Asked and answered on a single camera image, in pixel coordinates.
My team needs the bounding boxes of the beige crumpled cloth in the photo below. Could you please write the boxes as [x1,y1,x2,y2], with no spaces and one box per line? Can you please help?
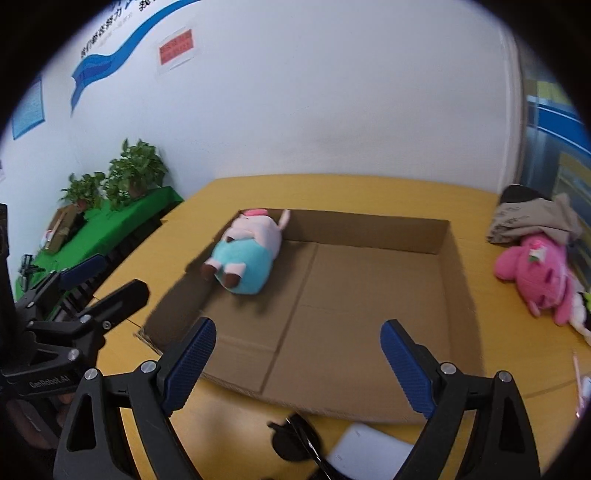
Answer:
[487,193,583,245]

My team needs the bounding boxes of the white clear phone case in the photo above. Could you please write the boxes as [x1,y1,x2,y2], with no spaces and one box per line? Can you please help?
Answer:
[325,422,416,480]

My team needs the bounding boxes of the white and green plush toy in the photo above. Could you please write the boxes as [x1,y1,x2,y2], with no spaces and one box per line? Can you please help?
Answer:
[568,288,591,344]

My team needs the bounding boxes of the bright pink plush toy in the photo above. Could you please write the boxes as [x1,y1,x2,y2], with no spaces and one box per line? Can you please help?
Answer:
[494,233,583,326]

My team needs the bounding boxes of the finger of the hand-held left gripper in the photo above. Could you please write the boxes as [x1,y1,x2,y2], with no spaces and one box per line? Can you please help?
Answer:
[26,278,150,364]
[14,253,106,322]

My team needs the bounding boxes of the red wall sign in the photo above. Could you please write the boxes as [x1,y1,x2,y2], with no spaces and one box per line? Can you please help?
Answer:
[154,28,197,77]

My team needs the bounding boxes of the large potted green plant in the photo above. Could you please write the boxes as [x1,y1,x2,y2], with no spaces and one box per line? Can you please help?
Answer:
[107,138,168,208]

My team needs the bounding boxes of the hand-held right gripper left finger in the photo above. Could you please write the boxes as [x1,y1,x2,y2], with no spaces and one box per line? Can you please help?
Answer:
[53,318,218,480]

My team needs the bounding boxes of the black cap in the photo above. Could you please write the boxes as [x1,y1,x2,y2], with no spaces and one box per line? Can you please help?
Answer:
[501,184,552,204]

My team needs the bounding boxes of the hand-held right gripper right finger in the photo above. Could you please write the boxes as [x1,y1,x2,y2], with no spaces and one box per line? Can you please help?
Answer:
[380,319,541,480]

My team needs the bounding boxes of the small black tripod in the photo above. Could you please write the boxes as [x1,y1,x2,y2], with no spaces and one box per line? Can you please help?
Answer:
[18,254,42,291]

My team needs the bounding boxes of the small brown cardboard box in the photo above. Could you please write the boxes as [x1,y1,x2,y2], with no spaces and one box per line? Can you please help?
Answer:
[44,203,86,252]

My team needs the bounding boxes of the black sunglasses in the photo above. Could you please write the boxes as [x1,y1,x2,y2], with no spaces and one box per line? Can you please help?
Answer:
[268,413,342,480]

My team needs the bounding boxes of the blue wall poster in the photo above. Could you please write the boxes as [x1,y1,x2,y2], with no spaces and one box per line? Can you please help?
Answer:
[11,76,47,139]

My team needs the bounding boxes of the small potted green plant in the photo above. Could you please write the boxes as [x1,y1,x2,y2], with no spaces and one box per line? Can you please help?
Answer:
[61,172,108,210]

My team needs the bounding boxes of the shallow brown cardboard box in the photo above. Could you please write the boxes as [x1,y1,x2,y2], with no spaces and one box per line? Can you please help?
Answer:
[134,208,485,425]

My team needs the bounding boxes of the glass door with blue stripe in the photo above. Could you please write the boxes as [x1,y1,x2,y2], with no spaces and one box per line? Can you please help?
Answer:
[522,65,591,208]

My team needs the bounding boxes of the blue wave wall decal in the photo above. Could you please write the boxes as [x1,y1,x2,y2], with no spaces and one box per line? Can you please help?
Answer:
[69,0,204,116]

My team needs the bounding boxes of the blue and pink plush toy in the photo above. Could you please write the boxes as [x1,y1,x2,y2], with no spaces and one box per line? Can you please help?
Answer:
[202,208,293,296]

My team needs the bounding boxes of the green cloth covered table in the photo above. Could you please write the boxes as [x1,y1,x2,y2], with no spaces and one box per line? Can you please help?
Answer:
[14,186,184,301]

